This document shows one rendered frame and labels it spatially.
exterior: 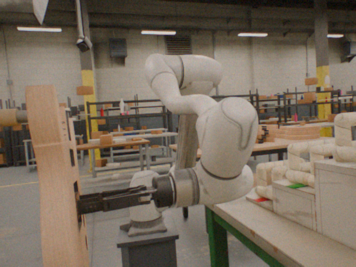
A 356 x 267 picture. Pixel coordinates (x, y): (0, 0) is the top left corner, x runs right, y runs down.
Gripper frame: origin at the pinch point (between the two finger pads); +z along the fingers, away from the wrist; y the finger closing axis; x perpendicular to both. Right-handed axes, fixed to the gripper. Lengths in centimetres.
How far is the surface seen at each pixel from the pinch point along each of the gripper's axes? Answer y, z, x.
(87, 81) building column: 661, 12, 201
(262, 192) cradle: 15, -54, -8
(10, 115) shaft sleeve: -9.1, 9.5, 19.1
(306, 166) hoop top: 9, -68, -1
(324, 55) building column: 656, -738, 257
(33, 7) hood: -24.6, 1.7, 31.4
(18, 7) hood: -24.6, 3.5, 31.3
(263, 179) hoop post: 17, -57, -4
